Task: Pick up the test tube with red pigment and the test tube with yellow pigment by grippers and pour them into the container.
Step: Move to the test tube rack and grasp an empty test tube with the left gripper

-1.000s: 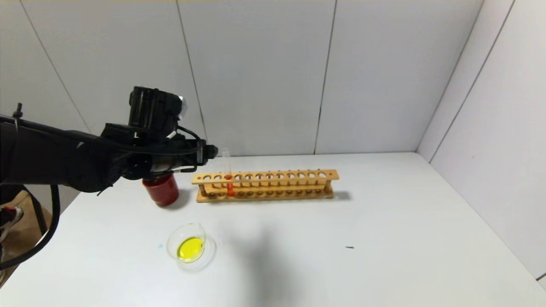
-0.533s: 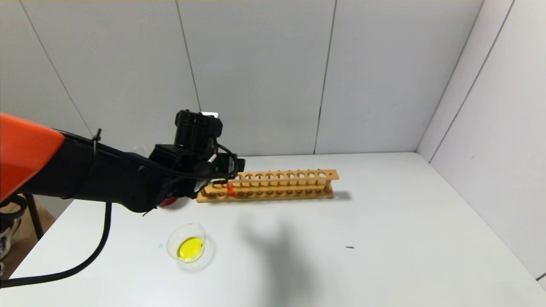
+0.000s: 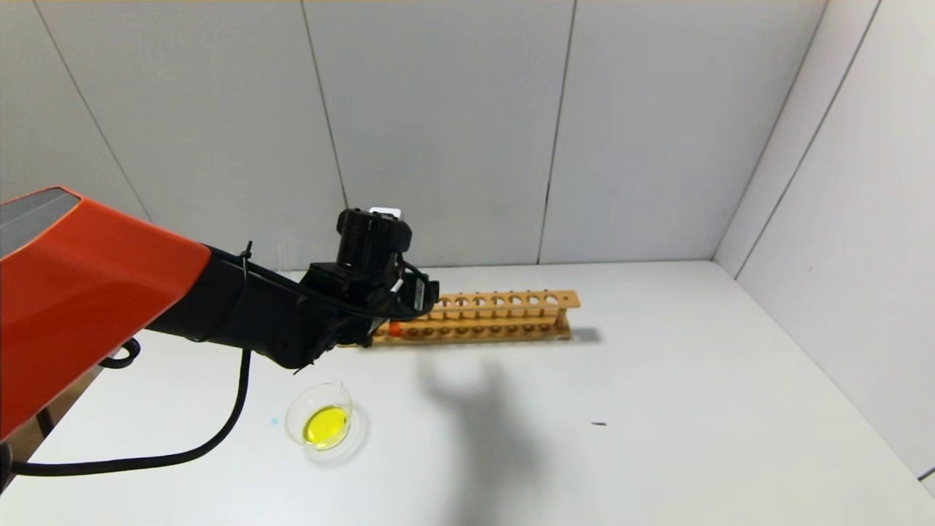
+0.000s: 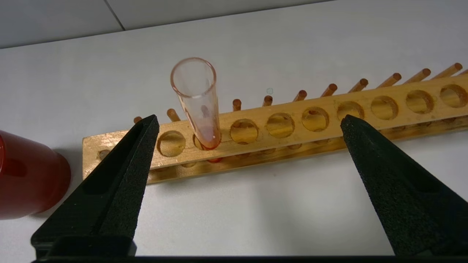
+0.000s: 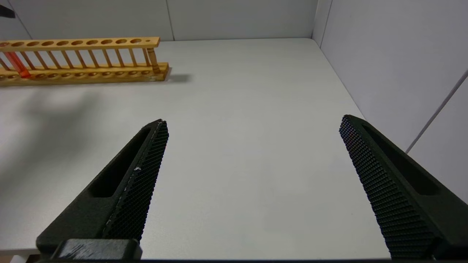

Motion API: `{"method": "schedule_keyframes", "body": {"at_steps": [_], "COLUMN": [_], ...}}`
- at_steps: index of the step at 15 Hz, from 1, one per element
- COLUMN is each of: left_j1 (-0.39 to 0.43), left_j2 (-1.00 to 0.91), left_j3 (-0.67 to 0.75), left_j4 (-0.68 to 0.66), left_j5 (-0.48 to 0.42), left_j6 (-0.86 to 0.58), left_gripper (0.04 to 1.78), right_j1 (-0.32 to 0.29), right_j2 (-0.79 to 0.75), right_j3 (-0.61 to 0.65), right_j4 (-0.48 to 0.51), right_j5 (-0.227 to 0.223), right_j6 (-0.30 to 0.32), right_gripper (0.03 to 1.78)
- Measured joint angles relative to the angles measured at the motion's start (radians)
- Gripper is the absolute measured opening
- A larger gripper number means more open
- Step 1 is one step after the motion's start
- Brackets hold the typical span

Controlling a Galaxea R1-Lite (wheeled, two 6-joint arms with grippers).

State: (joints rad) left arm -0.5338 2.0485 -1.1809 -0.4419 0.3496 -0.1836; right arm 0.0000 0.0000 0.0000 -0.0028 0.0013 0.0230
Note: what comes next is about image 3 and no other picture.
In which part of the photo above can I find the wooden test tube rack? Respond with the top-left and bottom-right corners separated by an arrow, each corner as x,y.
368,290 -> 581,348

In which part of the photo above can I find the clear glass dish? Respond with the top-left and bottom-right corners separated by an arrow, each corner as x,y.
284,381 -> 370,465

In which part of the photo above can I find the thick black cable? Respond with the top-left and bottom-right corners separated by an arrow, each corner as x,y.
10,348 -> 253,478

